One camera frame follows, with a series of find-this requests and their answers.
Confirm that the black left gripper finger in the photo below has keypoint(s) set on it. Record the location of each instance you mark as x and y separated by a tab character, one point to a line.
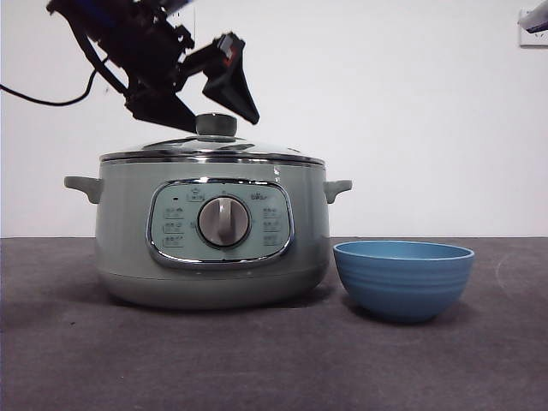
162	109
231	85

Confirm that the glass lid with green knob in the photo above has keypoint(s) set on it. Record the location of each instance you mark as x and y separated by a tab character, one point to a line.
216	125

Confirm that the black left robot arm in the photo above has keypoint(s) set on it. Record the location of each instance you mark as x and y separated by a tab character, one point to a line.
128	43

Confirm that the pale green electric steamer pot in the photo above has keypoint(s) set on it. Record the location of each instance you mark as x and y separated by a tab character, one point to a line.
128	222

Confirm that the blue ribbed bowl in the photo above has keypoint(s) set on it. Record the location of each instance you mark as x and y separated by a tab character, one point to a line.
404	287

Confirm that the white wall socket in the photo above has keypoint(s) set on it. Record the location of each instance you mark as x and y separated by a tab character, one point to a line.
533	39

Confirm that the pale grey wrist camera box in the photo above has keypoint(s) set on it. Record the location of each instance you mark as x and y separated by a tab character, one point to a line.
535	18

